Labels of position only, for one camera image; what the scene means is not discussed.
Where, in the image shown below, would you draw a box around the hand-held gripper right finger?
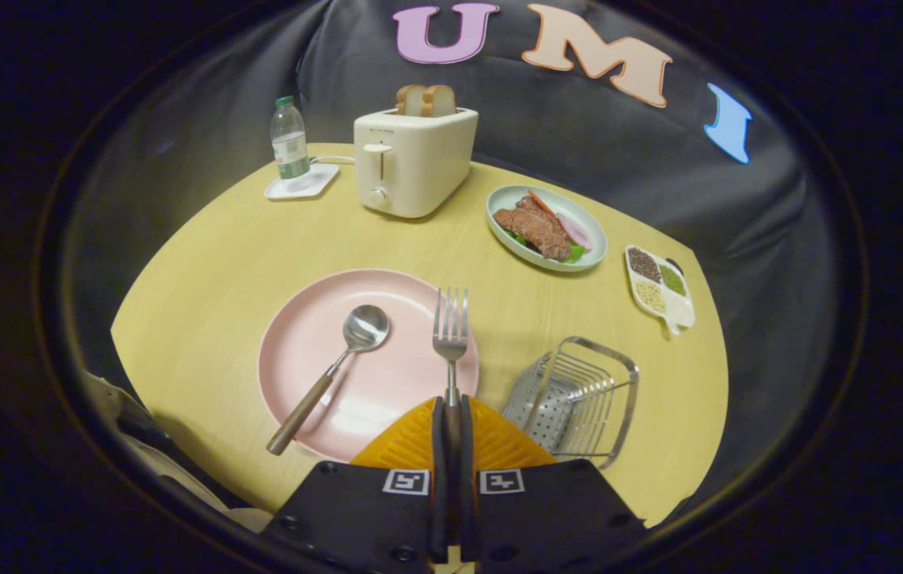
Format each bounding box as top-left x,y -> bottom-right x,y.
459,395 -> 648,574

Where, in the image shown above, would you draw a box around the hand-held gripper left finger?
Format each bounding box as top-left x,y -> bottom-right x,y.
260,396 -> 452,574

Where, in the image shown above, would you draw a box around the wooden handled metal fork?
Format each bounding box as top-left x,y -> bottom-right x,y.
432,288 -> 469,551

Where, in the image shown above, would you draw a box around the wooden handled metal spoon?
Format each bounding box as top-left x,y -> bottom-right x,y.
266,305 -> 391,456

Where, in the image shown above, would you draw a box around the pink round plate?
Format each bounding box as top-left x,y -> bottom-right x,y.
258,269 -> 480,463

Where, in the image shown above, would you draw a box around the green lettuce leaf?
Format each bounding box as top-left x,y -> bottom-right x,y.
503,230 -> 586,265

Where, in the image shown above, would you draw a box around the brown meat slices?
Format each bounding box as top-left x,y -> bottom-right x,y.
493,197 -> 573,261

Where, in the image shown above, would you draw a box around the white divided seasoning dish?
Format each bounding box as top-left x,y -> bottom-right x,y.
624,245 -> 697,336

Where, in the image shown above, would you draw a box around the pink ham slice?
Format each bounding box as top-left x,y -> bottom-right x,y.
555,213 -> 594,252

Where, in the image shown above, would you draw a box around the pale green food plate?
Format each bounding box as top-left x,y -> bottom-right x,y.
486,185 -> 608,273

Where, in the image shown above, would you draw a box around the person's beige clothing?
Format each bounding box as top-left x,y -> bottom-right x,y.
80,371 -> 273,533

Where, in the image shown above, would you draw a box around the cream white toaster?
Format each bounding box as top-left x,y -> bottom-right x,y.
353,108 -> 480,219

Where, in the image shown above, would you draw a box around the white square coaster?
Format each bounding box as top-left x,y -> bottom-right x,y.
264,163 -> 340,200

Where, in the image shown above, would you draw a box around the clear plastic water bottle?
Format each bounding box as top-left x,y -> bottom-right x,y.
271,96 -> 312,192

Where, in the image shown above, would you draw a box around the toasted bread slice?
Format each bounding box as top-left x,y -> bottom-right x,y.
422,85 -> 457,119
395,85 -> 428,117

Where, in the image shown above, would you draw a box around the metal wire basket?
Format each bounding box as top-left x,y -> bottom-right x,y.
501,336 -> 641,470

